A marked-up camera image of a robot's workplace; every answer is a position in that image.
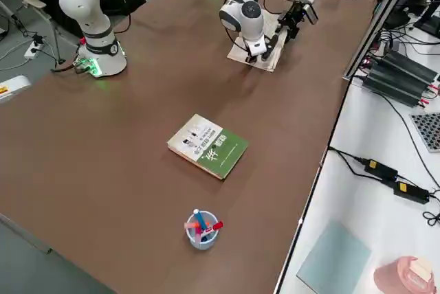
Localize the white desk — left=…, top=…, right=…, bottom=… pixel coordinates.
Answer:
left=280, top=0, right=440, bottom=294

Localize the white power strip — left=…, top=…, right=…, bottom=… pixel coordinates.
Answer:
left=23, top=40, right=46, bottom=60

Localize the pale teal sheet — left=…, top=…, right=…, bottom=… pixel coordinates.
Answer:
left=296, top=220, right=373, bottom=294

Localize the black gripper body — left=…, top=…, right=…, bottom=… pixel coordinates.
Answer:
left=285, top=1, right=307, bottom=30

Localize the blue pen with white cap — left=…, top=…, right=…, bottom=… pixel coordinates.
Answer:
left=192, top=207, right=209, bottom=231

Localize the black white checkered pad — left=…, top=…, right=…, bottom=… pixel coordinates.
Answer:
left=408, top=111, right=440, bottom=153

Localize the black computer monitor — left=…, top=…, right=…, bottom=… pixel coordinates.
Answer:
left=412, top=0, right=440, bottom=39

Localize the closed green and white book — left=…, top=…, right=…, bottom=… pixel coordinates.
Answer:
left=167, top=113, right=250, bottom=181

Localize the pink tissue holder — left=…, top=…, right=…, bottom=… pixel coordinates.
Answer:
left=373, top=255, right=435, bottom=294

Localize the black power adapter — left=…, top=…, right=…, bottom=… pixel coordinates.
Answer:
left=364, top=158, right=399, bottom=181
left=393, top=182, right=430, bottom=205

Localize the white labelled box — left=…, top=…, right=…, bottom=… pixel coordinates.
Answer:
left=0, top=74, right=32, bottom=103

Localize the white paperback book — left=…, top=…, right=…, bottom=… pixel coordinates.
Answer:
left=226, top=10, right=287, bottom=74

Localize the red marker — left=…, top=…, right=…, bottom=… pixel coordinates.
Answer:
left=202, top=220, right=224, bottom=235

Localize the aluminium frame post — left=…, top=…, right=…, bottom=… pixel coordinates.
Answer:
left=342, top=0, right=424, bottom=81

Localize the black finned power supply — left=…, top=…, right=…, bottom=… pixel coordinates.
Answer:
left=381, top=49, right=440, bottom=82
left=360, top=62, right=434, bottom=108

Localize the pale blue pen cup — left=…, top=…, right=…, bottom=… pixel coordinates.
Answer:
left=185, top=210, right=219, bottom=251

